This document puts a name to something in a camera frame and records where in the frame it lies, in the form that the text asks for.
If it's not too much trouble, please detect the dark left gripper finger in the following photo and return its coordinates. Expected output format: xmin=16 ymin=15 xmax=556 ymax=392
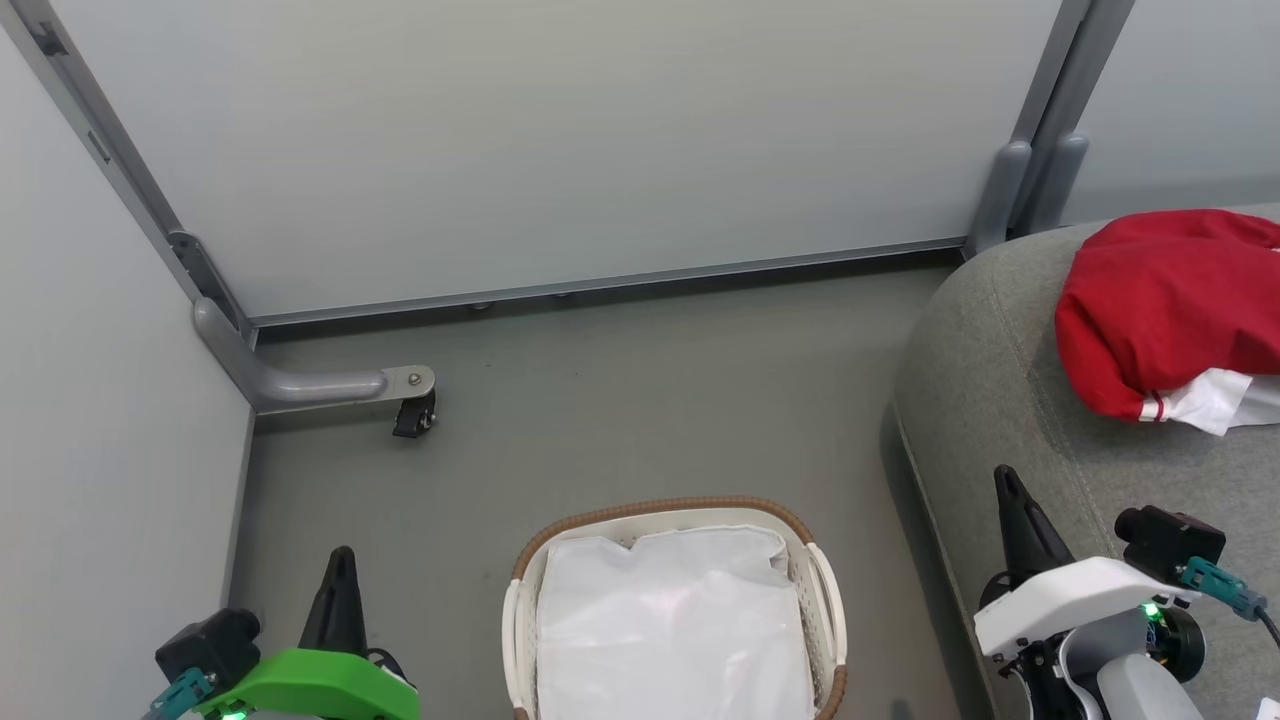
xmin=298 ymin=545 xmax=371 ymax=653

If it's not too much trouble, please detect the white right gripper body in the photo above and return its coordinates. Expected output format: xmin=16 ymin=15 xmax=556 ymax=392
xmin=974 ymin=556 xmax=1203 ymax=661

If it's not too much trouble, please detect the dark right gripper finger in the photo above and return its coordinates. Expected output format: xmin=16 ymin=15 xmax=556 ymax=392
xmin=983 ymin=464 xmax=1078 ymax=603

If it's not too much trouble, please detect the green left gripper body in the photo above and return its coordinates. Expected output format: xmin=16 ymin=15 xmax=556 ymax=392
xmin=193 ymin=647 xmax=422 ymax=720

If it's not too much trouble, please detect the red garment with striped cuff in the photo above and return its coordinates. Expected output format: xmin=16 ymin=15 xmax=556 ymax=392
xmin=1054 ymin=208 xmax=1280 ymax=438

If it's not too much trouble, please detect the white laundry basket brown rim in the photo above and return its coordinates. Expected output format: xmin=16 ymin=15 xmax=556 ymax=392
xmin=501 ymin=496 xmax=850 ymax=720

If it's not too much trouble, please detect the white cloth basket liner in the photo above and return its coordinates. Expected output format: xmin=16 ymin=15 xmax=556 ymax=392
xmin=535 ymin=525 xmax=816 ymax=720

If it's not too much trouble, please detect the grey fabric sofa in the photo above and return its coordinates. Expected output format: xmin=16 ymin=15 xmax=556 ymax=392
xmin=890 ymin=203 xmax=1280 ymax=720

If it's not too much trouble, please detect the teal left camera connector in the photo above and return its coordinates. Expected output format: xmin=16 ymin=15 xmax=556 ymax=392
xmin=145 ymin=667 xmax=217 ymax=720

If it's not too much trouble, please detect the teal camera connector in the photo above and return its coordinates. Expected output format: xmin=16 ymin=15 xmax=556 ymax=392
xmin=145 ymin=667 xmax=217 ymax=720
xmin=1180 ymin=557 xmax=1269 ymax=623

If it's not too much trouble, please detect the teal right camera connector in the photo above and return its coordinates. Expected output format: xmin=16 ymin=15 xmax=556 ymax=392
xmin=1180 ymin=557 xmax=1269 ymax=623

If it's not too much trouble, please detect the grey partition corner post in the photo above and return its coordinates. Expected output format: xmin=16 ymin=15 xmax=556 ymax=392
xmin=0 ymin=0 xmax=438 ymax=413

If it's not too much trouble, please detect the grey double partition post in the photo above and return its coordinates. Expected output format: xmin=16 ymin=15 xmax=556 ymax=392
xmin=963 ymin=0 xmax=1138 ymax=259

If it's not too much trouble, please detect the grey partition bottom rail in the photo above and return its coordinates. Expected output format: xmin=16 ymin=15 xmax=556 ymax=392
xmin=248 ymin=236 xmax=968 ymax=328

